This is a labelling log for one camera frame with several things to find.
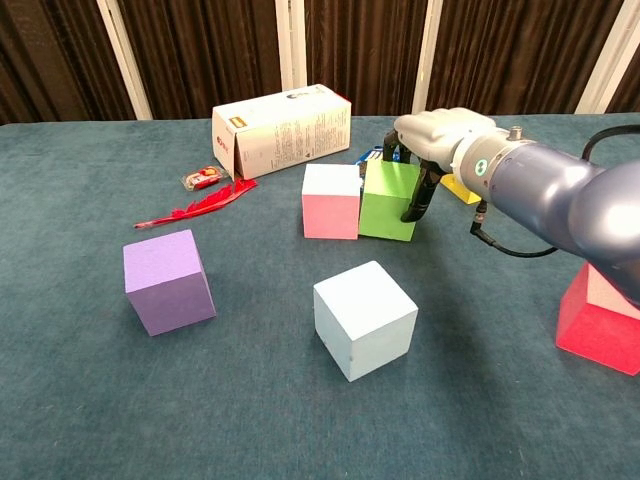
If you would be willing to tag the white cardboard carton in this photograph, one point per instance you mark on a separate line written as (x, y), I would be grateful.
(285, 135)

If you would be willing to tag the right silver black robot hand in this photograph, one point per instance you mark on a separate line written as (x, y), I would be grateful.
(435, 132)

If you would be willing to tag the white frame pole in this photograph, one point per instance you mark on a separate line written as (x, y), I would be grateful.
(290, 45)
(125, 60)
(607, 60)
(426, 60)

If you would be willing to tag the pink foam cube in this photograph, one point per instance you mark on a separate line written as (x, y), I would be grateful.
(330, 215)

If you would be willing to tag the small red candy packet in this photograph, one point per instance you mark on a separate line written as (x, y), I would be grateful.
(202, 177)

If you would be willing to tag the yellow foam cube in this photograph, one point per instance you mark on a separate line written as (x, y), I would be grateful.
(462, 192)

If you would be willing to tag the red foam cube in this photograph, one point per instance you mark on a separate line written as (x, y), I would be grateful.
(590, 330)

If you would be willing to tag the green foam cube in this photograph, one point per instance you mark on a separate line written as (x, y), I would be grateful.
(385, 210)

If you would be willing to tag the blue cookie packet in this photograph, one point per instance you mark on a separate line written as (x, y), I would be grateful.
(367, 157)

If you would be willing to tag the dark brown curtain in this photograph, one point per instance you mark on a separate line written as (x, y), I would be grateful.
(210, 50)

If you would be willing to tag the red feather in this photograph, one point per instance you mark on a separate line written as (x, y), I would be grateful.
(210, 202)

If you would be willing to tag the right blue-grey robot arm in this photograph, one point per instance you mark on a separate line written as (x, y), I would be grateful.
(550, 185)

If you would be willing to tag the light blue foam cube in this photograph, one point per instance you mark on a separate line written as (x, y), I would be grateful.
(365, 320)

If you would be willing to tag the purple foam cube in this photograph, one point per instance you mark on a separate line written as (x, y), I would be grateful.
(165, 285)

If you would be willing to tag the teal table cloth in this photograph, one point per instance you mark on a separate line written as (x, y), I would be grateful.
(200, 400)

